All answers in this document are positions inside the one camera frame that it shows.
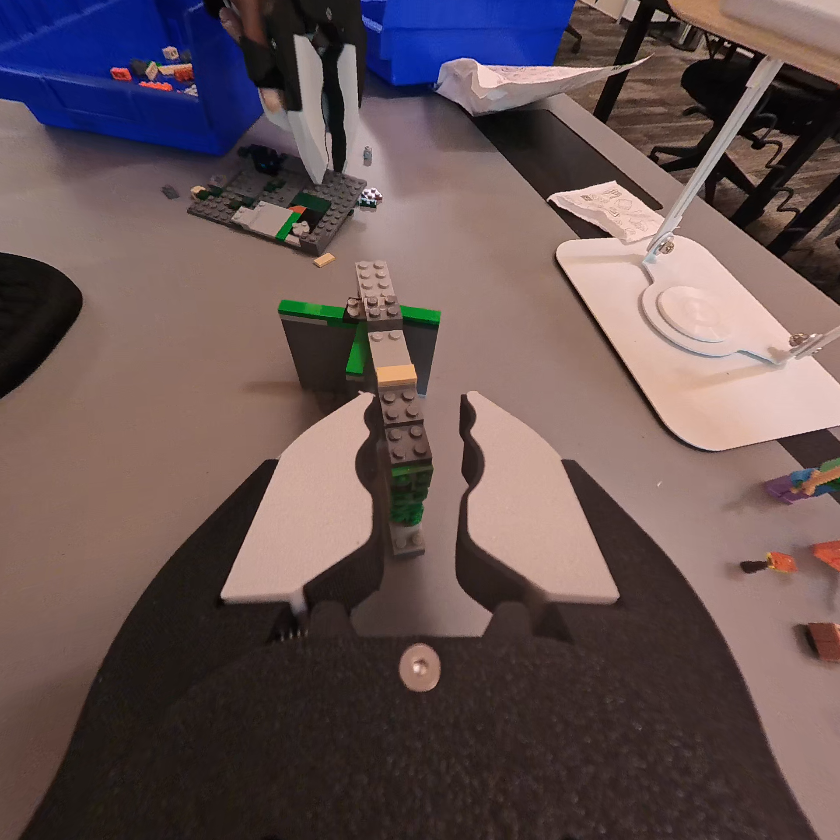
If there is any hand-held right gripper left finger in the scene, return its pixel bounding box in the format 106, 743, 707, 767
220, 392, 387, 614

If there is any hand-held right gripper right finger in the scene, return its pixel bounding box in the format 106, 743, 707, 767
455, 391, 622, 613

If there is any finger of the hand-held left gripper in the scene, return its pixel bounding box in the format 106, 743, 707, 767
287, 34, 330, 186
326, 41, 366, 173

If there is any grey brick baseplate build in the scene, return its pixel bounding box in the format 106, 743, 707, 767
187, 154, 368, 257

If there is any grey green brick wall assembly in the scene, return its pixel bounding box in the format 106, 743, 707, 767
277, 260, 442, 559

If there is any grey desk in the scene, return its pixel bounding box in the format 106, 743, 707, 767
0, 85, 840, 840

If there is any wooden-edged office desk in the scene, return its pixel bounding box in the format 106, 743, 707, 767
594, 0, 840, 258

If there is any person's left hand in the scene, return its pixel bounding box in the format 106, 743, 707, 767
203, 0, 263, 40

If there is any black brick block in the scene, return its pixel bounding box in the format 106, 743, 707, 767
238, 144, 290, 177

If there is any empty blue storage bin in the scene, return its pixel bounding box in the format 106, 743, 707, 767
361, 0, 577, 86

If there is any printed white paper bag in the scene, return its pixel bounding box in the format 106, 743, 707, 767
434, 56, 654, 118

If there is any pile of loose bricks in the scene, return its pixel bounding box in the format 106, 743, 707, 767
110, 45, 199, 98

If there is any white book stand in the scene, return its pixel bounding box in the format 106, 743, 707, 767
556, 0, 840, 452

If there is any blue bin with loose bricks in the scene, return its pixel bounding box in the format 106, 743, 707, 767
0, 0, 263, 156

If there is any green zombie minifigure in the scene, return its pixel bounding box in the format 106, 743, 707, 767
763, 458, 840, 508

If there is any small flat paper bag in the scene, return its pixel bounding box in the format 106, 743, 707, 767
548, 180, 667, 245

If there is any brown square brick piece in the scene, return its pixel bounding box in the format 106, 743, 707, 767
804, 622, 840, 662

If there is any black textured pad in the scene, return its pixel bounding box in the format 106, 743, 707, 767
0, 252, 84, 398

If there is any black office chair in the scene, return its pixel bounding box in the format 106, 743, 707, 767
650, 58, 805, 198

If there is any black coiled cable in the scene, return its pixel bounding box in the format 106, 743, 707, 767
764, 141, 798, 217

